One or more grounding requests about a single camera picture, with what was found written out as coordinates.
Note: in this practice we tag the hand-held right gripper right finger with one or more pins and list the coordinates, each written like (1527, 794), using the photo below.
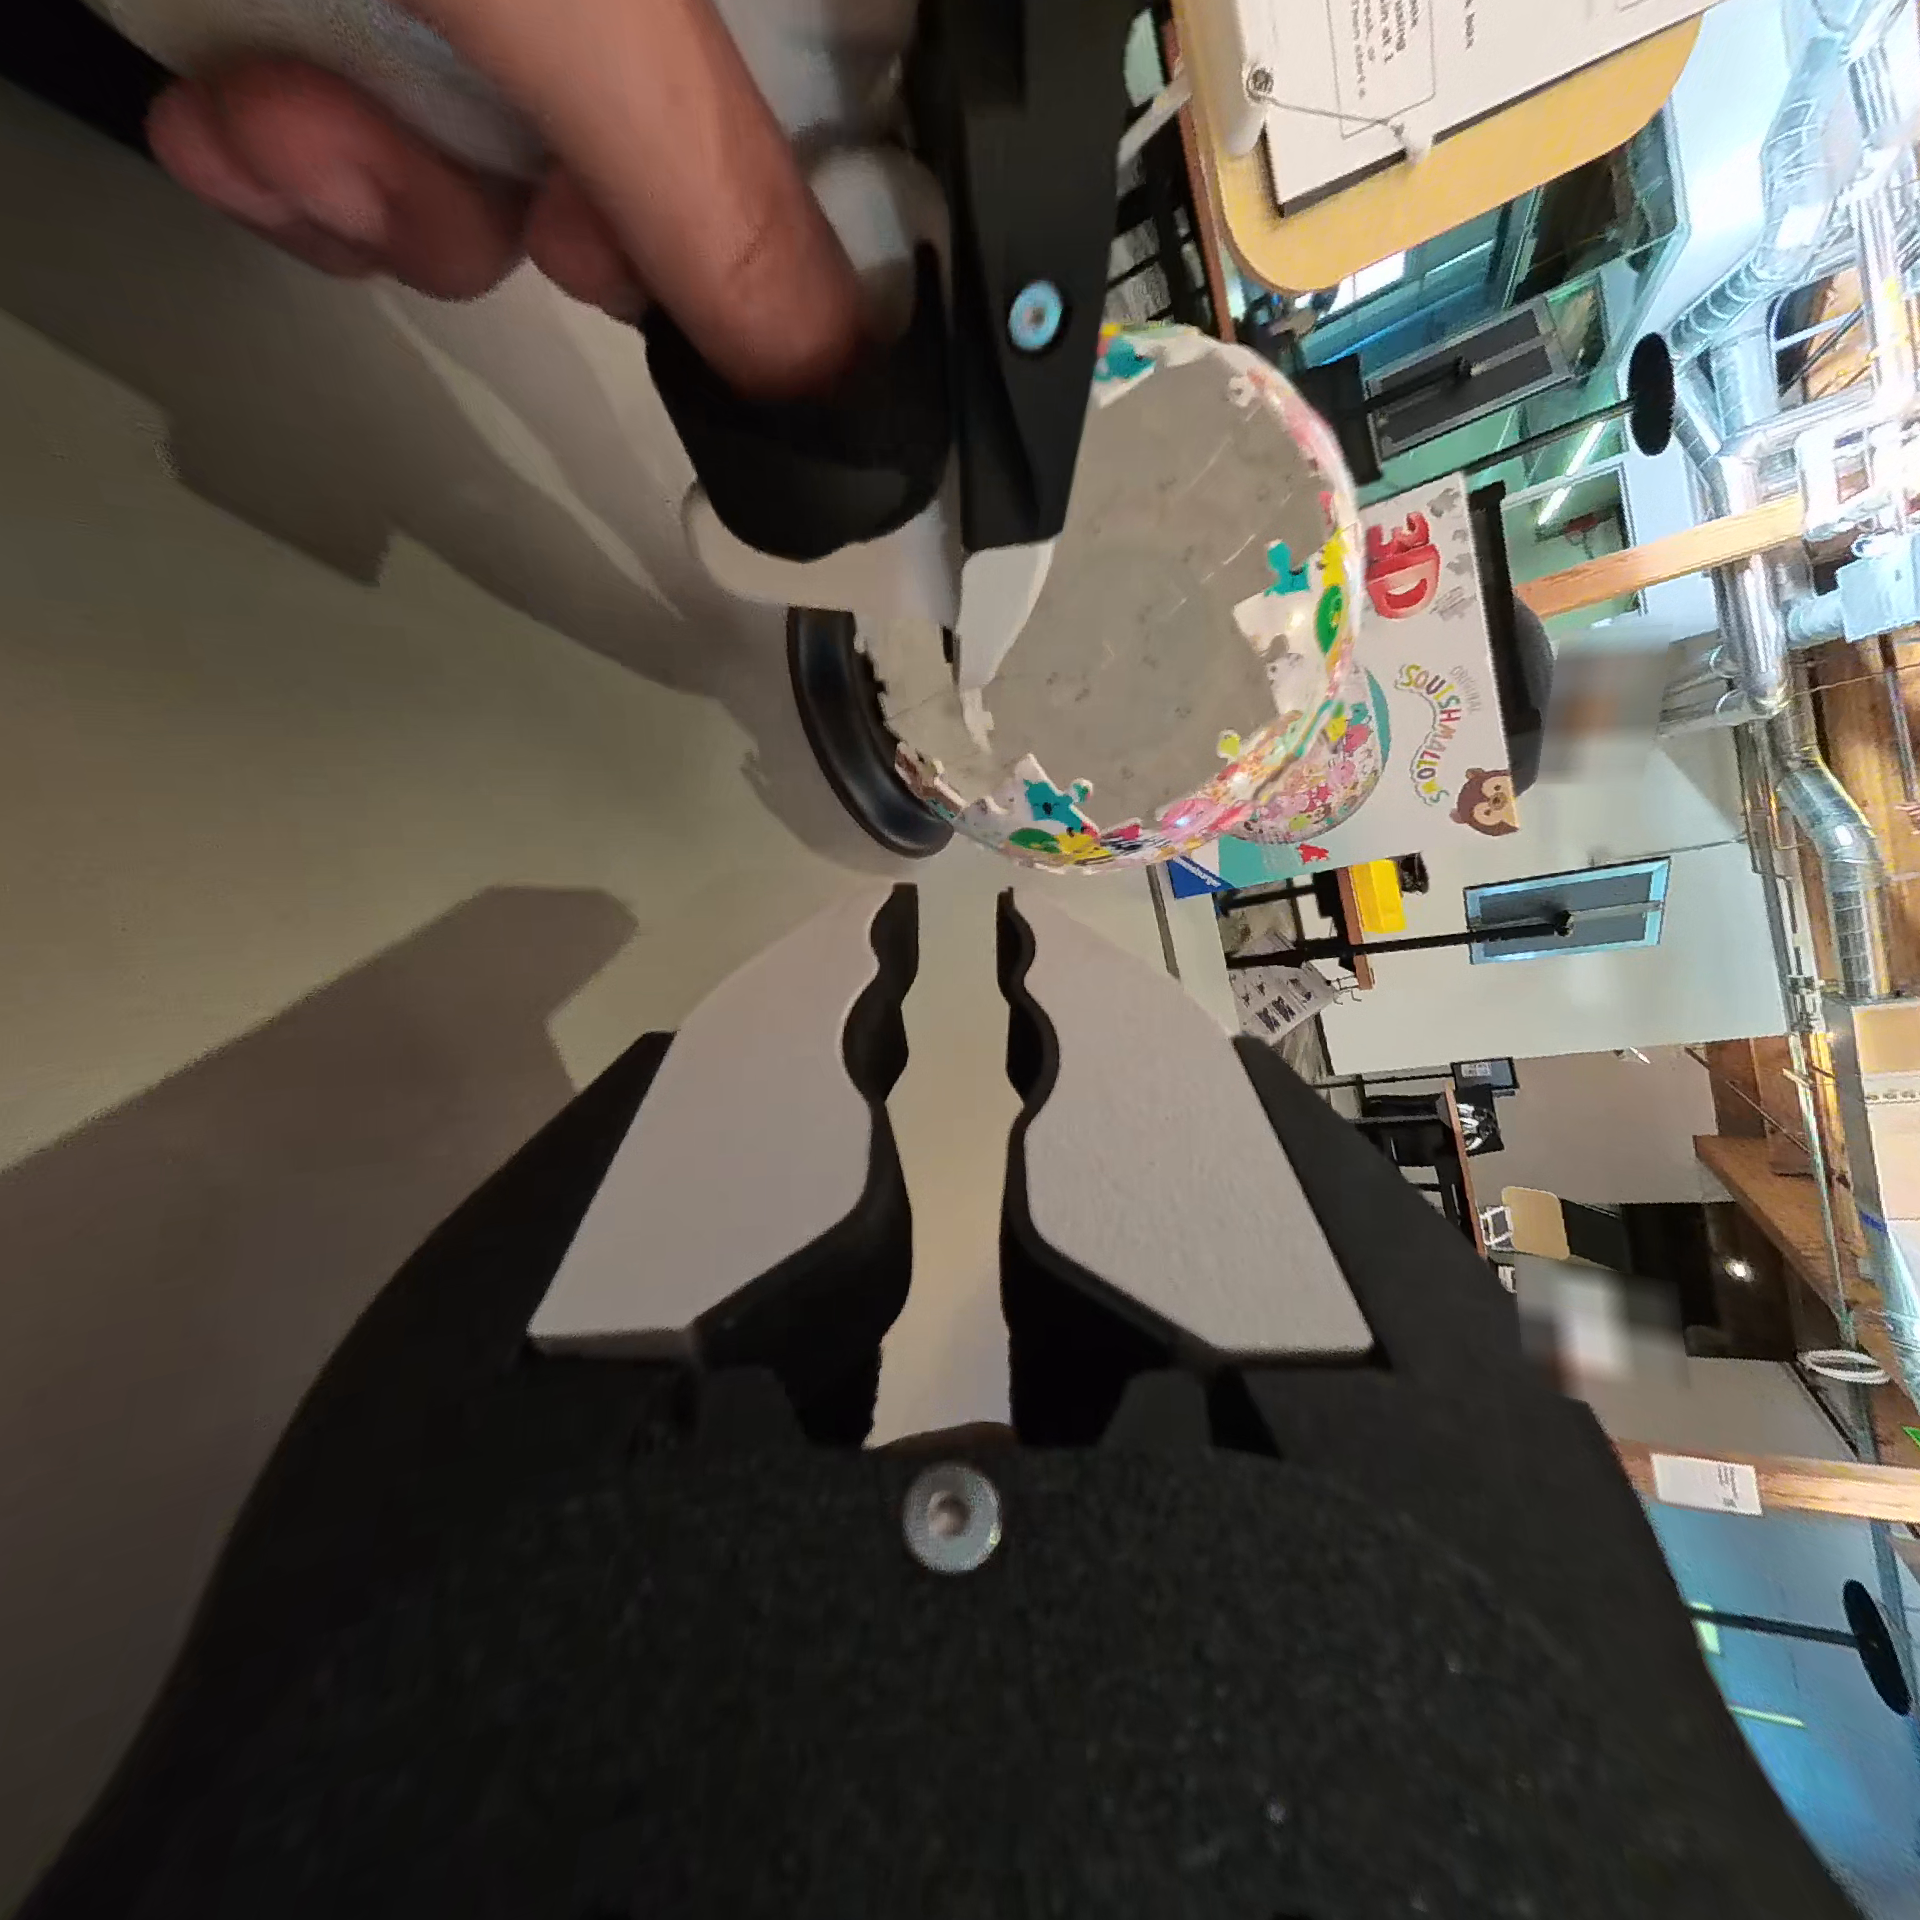
(1187, 1201)

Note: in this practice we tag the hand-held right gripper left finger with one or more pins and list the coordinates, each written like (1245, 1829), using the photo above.
(720, 1201)

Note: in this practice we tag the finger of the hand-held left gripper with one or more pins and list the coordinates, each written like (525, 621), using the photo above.
(1000, 645)

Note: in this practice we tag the colourful puzzle ball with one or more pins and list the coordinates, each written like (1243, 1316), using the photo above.
(1171, 631)

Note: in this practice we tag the black ball stand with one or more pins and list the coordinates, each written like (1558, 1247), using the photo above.
(842, 749)

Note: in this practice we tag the puzzle box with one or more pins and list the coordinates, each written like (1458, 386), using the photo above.
(1428, 690)

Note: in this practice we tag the person's left hand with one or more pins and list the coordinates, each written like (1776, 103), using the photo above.
(603, 152)

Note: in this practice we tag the silver ventilation duct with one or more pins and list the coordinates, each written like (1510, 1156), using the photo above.
(1802, 749)

